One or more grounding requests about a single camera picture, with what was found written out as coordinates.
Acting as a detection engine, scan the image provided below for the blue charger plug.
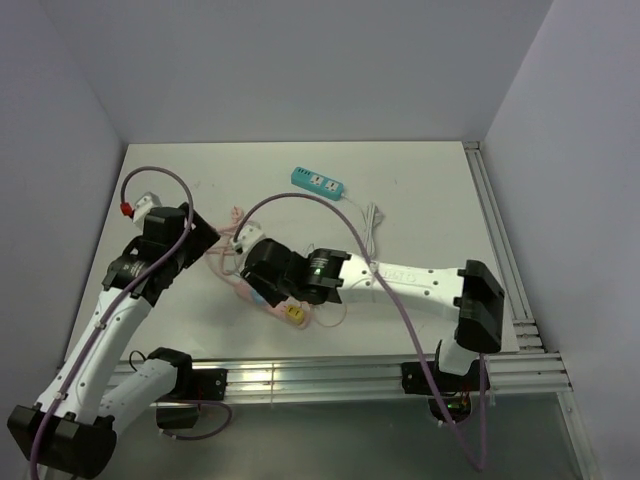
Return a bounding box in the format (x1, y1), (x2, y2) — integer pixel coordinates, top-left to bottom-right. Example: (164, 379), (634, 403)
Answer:
(251, 295), (266, 306)

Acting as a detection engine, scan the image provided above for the pink power strip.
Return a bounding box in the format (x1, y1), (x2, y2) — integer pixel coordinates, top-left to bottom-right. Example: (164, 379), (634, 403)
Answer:
(234, 281), (312, 329)

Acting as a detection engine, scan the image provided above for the yellow charger plug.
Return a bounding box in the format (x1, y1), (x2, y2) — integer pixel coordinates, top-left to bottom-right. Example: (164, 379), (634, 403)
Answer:
(284, 305), (306, 326)

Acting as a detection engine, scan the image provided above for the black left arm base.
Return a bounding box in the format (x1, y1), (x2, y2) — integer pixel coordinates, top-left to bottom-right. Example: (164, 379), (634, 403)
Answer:
(155, 367), (233, 441)

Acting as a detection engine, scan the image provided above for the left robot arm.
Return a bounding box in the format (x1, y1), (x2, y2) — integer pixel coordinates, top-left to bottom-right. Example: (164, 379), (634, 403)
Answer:
(7, 203), (220, 479)

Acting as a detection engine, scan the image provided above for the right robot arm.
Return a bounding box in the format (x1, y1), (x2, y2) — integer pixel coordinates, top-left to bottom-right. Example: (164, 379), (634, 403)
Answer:
(232, 238), (505, 390)

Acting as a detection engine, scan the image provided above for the teal power strip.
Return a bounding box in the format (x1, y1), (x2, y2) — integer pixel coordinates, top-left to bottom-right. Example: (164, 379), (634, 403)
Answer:
(290, 167), (344, 201)

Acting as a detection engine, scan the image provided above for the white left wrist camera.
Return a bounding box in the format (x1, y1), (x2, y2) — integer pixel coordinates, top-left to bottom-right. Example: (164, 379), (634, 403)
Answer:
(120, 192), (162, 231)

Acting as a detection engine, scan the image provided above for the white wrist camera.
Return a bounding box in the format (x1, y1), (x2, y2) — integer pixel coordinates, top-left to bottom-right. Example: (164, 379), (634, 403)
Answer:
(120, 192), (162, 231)
(231, 223), (266, 253)

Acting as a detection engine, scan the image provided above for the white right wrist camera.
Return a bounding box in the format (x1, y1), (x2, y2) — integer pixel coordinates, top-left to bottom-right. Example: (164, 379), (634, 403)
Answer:
(231, 223), (266, 253)

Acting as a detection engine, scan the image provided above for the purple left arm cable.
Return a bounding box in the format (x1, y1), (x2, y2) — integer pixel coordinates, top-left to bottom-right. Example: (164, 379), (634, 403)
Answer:
(28, 167), (234, 480)

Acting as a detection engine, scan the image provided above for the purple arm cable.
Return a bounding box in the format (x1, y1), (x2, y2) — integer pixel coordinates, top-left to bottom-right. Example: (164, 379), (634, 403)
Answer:
(235, 193), (489, 472)
(28, 167), (234, 480)

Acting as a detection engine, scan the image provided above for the aluminium frame rail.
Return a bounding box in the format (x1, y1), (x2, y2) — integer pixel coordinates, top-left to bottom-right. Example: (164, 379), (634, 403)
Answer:
(107, 142), (601, 479)

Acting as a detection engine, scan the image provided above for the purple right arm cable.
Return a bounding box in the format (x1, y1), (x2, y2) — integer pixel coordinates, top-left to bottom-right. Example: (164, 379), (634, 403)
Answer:
(235, 193), (489, 472)

